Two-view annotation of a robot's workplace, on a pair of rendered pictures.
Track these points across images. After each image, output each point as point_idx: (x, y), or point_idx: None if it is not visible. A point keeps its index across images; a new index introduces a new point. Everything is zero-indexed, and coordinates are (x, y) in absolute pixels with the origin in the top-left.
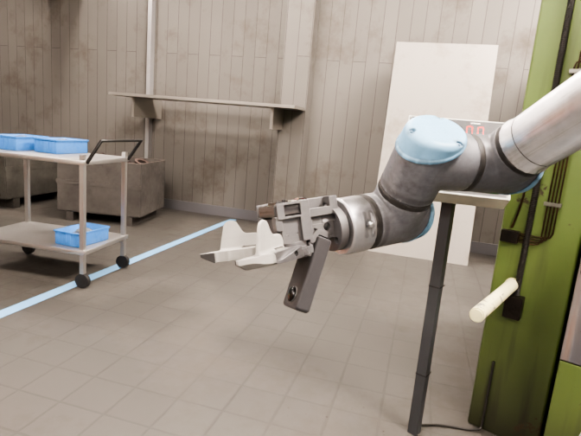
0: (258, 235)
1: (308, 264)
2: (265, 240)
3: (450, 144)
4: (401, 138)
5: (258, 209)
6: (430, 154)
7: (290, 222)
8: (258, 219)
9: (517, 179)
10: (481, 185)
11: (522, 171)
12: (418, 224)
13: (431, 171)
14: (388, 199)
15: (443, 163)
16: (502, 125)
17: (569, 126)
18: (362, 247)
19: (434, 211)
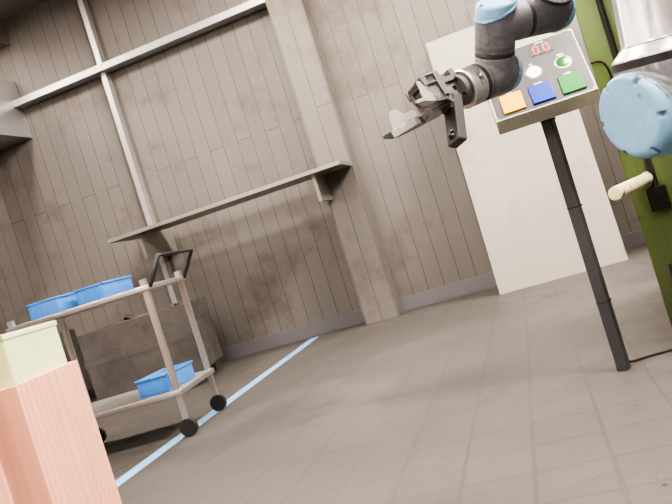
0: (419, 87)
1: (453, 111)
2: (424, 90)
3: (507, 2)
4: (476, 14)
5: (408, 93)
6: (498, 12)
7: (432, 86)
8: (410, 98)
9: (559, 10)
10: (539, 24)
11: (558, 2)
12: (512, 69)
13: (503, 23)
14: (485, 58)
15: (507, 14)
16: None
17: None
18: (483, 94)
19: (519, 60)
